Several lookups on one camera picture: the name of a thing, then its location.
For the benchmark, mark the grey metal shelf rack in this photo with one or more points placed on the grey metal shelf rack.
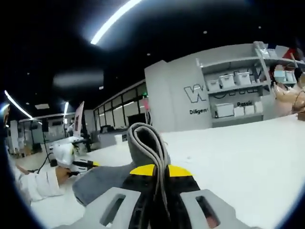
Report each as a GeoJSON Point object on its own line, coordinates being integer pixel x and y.
{"type": "Point", "coordinates": [238, 90]}

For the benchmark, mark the group of white storage boxes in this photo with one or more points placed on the group of white storage boxes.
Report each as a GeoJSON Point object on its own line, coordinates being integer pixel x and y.
{"type": "Point", "coordinates": [225, 81]}

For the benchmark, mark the roll-up banner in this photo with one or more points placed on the roll-up banner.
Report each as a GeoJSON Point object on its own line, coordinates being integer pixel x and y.
{"type": "Point", "coordinates": [78, 119]}

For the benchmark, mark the person's left hand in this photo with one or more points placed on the person's left hand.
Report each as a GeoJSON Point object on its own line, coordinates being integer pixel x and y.
{"type": "Point", "coordinates": [63, 176]}

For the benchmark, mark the wooden tray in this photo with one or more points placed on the wooden tray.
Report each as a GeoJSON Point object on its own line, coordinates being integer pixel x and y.
{"type": "Point", "coordinates": [301, 117]}

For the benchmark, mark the black monitor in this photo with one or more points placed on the black monitor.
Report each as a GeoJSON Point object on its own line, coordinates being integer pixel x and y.
{"type": "Point", "coordinates": [137, 120]}

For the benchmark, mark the grey towel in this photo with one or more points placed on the grey towel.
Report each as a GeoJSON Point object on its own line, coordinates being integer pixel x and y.
{"type": "Point", "coordinates": [143, 143]}

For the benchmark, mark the pink flag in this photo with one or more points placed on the pink flag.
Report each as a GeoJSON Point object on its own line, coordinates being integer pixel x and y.
{"type": "Point", "coordinates": [145, 105]}

